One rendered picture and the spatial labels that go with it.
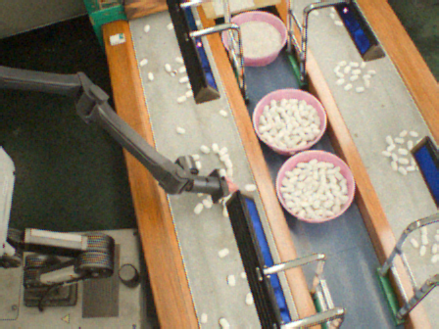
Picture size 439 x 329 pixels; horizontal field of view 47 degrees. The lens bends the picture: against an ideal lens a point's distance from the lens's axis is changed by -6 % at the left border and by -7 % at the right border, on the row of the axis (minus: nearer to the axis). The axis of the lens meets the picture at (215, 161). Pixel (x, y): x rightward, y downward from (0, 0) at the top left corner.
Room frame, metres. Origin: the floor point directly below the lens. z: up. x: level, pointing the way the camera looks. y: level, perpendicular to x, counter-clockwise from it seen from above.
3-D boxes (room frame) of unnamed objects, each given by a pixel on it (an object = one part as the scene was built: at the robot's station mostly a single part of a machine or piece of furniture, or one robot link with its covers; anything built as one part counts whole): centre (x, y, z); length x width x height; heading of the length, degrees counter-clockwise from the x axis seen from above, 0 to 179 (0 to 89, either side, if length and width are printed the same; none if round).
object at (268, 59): (1.49, -0.26, 0.72); 0.27 x 0.27 x 0.10
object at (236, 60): (1.30, -0.07, 0.90); 0.20 x 0.19 x 0.45; 4
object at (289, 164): (0.77, -0.31, 0.72); 0.27 x 0.27 x 0.10
